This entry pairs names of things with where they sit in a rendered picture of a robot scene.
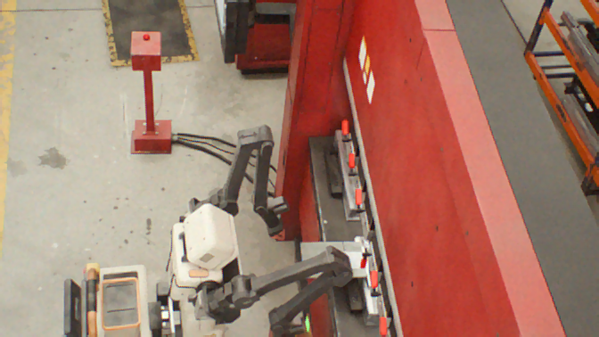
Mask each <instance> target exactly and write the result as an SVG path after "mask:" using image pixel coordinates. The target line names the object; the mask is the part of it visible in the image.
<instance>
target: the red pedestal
mask: <svg viewBox="0 0 599 337"><path fill-rule="evenodd" d="M131 38H132V52H131V59H132V70H136V71H143V72H144V101H145V119H135V130H132V131H131V146H130V153H131V154H171V120H157V119H155V116H154V93H153V92H152V72H153V71H161V32H133V36H132V37H131Z"/></svg>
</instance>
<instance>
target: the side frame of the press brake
mask: <svg viewBox="0 0 599 337"><path fill-rule="evenodd" d="M354 3H355V0H296V9H295V16H294V25H293V33H292V41H291V57H290V65H289V73H288V81H287V89H286V97H285V105H284V114H283V129H282V136H281V144H280V152H279V153H278V161H277V169H276V177H275V192H274V198H276V197H280V196H284V197H285V198H286V200H287V202H288V203H289V206H290V210H288V211H286V212H284V213H282V218H283V228H284V230H285V237H284V240H278V239H275V241H276V242H280V241H294V237H302V235H301V227H300V213H299V206H300V195H301V188H302V183H303V176H304V170H305V164H306V158H307V153H308V137H309V136H335V133H336V130H340V131H342V121H343V120H347V121H348V136H349V134H350V132H351V127H352V123H353V119H354V118H353V113H352V108H351V103H350V99H349V90H348V89H347V85H346V80H345V75H344V70H343V60H344V56H345V51H346V47H347V44H348V40H349V30H350V24H351V20H352V13H353V9H354Z"/></svg>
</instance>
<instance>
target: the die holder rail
mask: <svg viewBox="0 0 599 337"><path fill-rule="evenodd" d="M342 138H344V135H343V134H342V131H340V130H336V133H335V138H334V147H335V149H336V154H337V160H338V165H339V171H340V176H341V186H342V191H343V193H342V198H343V204H344V209H345V214H346V220H347V221H359V213H356V212H355V209H356V208H357V205H356V188H355V184H354V177H348V172H350V168H349V153H348V149H347V142H342V141H341V139H342Z"/></svg>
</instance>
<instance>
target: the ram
mask: <svg viewBox="0 0 599 337"><path fill-rule="evenodd" d="M364 37H365V44H366V54H365V62H363V68H362V69H361V65H360V60H359V54H360V47H361V43H363V38H364ZM368 56H369V60H370V66H369V71H368V74H367V73H366V68H365V67H366V62H367V57H368ZM344 57H345V61H346V66H348V71H349V80H350V84H351V89H352V93H353V98H354V103H355V107H356V113H357V121H358V125H359V130H360V135H361V139H362V144H363V149H364V153H365V157H366V161H367V167H368V171H369V176H370V180H371V185H372V189H373V198H374V203H375V208H376V212H377V217H378V221H379V226H380V230H381V232H382V239H383V243H384V249H385V253H386V258H387V262H388V268H389V272H390V280H391V285H392V290H394V295H395V300H396V304H397V309H398V317H399V322H400V327H401V332H402V336H403V337H494V333H493V330H492V326H491V323H490V320H489V316H488V310H487V309H486V307H485V303H484V300H483V296H482V293H481V290H480V284H479V280H477V277H476V274H475V271H474V266H473V264H472V258H471V254H470V251H469V248H467V244H466V241H465V237H464V232H463V229H462V225H461V221H460V218H459V215H458V212H457V209H456V208H455V203H454V199H453V195H452V192H451V189H450V185H449V182H448V179H447V173H446V170H445V167H444V162H442V159H441V156H440V153H439V147H438V144H437V140H436V137H435V134H434V130H433V127H432V124H431V118H430V115H429V111H427V108H426V104H425V101H424V99H423V92H422V89H421V86H420V81H419V78H418V75H417V72H416V70H415V65H414V61H413V56H412V53H411V49H410V45H409V43H407V40H406V33H405V30H404V27H403V23H402V20H401V17H400V13H399V10H398V4H397V0H355V3H354V9H353V13H352V20H351V24H350V30H349V40H348V44H347V47H346V51H345V56H344ZM343 70H344V75H345V80H346V85H347V89H348V90H349V82H348V81H347V76H346V71H345V67H344V62H343ZM371 71H372V73H373V81H374V88H373V96H372V100H371V104H370V102H369V98H368V93H367V88H368V83H369V78H370V74H371ZM365 73H366V77H367V79H366V83H365V77H363V75H365ZM349 99H350V103H351V108H352V113H353V118H354V122H355V127H356V132H357V123H356V118H355V114H354V109H353V104H352V100H351V95H350V90H349ZM357 140H358V145H359V151H360V155H361V160H362V165H363V169H364V173H365V177H366V182H367V187H368V192H369V196H370V202H371V206H372V211H373V220H374V224H375V229H376V234H377V239H378V243H379V249H380V252H381V254H382V262H383V267H384V272H385V276H386V282H387V286H388V291H389V296H390V304H391V308H392V309H393V314H394V318H395V324H396V328H397V333H398V337H400V336H399V330H398V323H397V318H396V313H395V309H394V303H393V299H392V298H391V294H390V285H389V280H388V275H387V271H386V267H385V261H384V257H383V252H382V243H381V242H380V238H379V234H378V228H377V224H376V219H375V215H374V210H373V202H372V196H371V192H370V187H369V183H368V177H367V173H366V168H365V165H364V160H363V155H362V151H361V145H360V141H359V136H358V132H357Z"/></svg>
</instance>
